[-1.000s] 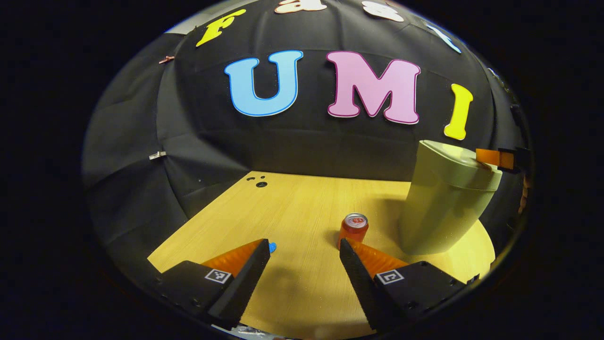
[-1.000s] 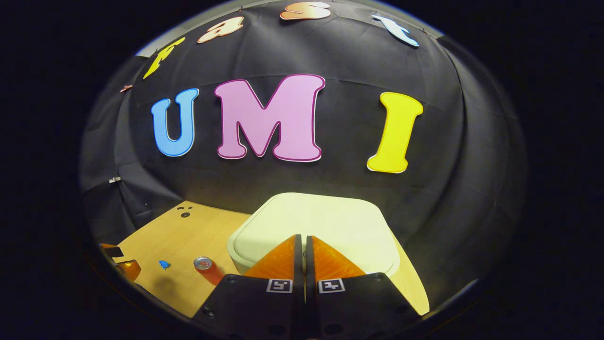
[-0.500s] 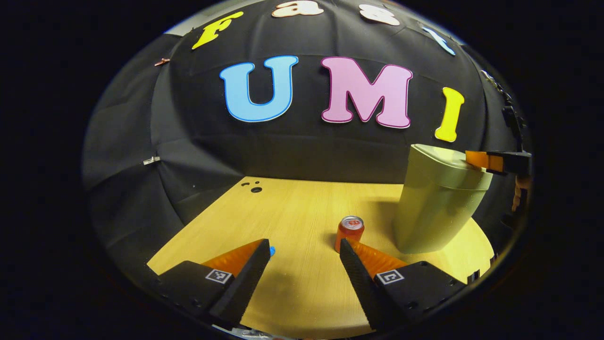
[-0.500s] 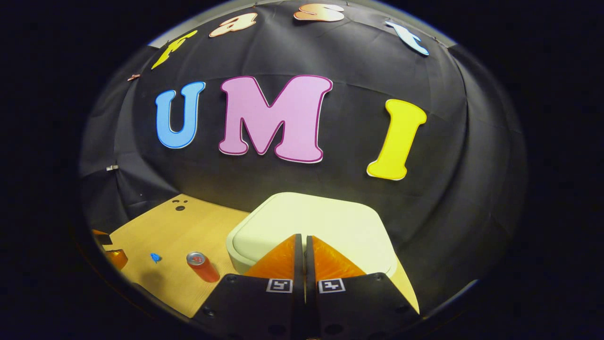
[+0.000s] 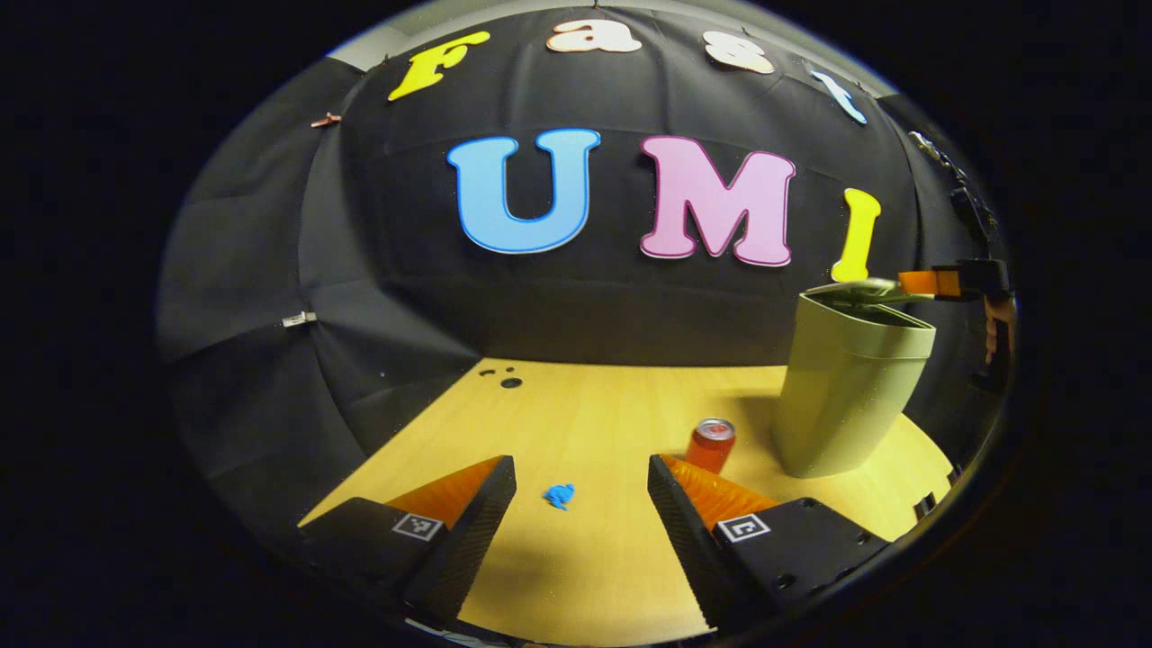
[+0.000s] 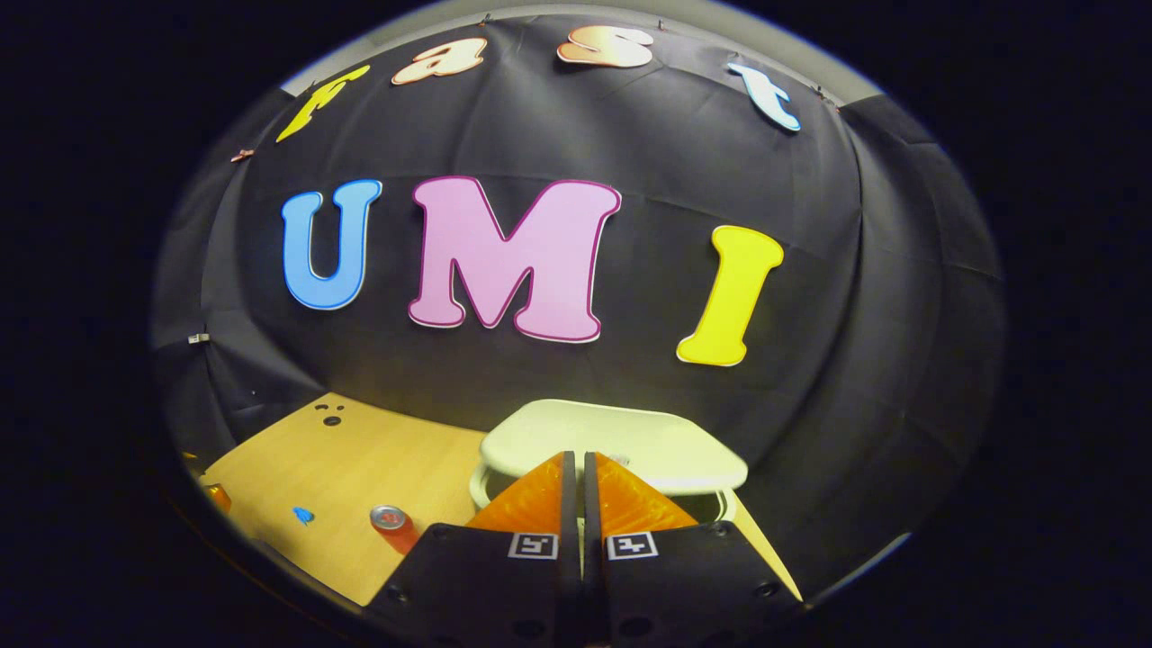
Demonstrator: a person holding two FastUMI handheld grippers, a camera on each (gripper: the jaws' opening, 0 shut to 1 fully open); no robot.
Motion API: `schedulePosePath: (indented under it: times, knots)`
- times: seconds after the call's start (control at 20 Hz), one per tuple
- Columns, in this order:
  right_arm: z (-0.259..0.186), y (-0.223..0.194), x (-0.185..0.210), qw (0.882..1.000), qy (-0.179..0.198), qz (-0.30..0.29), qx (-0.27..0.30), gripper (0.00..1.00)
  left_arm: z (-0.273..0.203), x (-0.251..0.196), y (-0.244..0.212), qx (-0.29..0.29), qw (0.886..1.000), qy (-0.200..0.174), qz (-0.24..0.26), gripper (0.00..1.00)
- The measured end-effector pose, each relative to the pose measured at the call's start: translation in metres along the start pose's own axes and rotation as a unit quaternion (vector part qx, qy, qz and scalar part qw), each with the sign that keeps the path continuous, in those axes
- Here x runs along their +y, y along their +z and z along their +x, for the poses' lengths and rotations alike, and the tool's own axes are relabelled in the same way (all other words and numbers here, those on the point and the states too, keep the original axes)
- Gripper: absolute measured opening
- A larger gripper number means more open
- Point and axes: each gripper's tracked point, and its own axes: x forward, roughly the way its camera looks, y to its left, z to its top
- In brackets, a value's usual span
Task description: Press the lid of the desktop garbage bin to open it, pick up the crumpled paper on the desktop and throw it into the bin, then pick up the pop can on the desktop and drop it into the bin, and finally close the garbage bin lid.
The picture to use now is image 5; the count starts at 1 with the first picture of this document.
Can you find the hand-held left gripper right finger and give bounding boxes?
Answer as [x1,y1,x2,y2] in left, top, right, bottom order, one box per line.
[648,453,892,633]

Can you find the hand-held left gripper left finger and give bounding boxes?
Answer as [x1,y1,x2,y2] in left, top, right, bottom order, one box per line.
[300,454,518,622]

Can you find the red pop can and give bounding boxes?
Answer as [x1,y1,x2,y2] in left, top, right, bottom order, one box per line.
[685,418,737,475]

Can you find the green desktop garbage bin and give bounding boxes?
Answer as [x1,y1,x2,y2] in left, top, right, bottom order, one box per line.
[772,279,937,479]

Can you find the wooden desktop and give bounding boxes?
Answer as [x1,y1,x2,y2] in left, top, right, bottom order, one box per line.
[297,358,955,647]

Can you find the black backdrop cloth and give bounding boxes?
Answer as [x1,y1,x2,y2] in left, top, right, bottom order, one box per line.
[155,7,1009,541]

